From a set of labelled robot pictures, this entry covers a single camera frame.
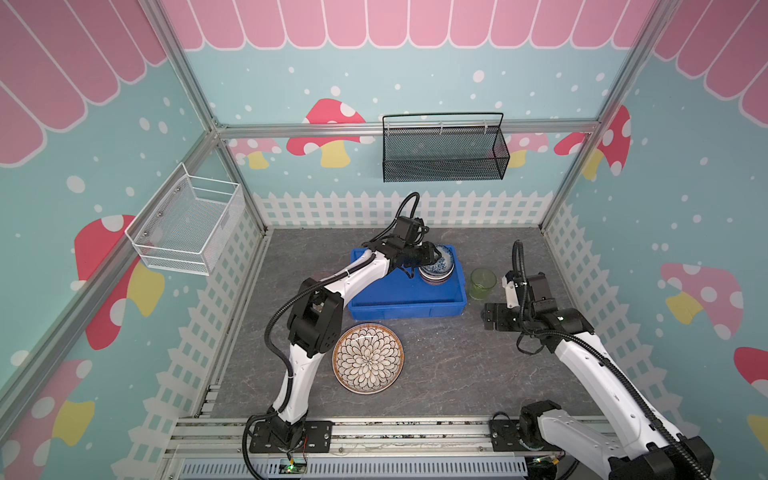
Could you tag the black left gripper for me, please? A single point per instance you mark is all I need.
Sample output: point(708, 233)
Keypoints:
point(429, 255)

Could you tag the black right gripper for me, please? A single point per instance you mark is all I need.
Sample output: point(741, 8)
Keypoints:
point(501, 315)

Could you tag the blue floral ceramic bowl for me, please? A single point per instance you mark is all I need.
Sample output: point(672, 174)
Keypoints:
point(444, 265)

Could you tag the green transparent plastic cup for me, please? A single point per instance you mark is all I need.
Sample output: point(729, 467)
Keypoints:
point(482, 281)

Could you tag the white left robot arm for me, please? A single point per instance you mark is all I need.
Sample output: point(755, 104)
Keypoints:
point(309, 324)

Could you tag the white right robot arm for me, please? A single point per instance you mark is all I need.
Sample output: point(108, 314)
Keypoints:
point(646, 445)

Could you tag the blue plastic bin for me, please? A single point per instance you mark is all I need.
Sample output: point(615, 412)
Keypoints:
point(397, 296)

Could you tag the brown floral pattern plate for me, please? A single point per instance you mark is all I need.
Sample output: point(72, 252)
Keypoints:
point(368, 358)

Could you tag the black mesh wall basket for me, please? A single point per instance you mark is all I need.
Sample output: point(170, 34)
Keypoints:
point(441, 147)

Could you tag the white wire wall basket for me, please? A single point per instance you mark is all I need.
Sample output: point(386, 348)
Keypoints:
point(186, 225)

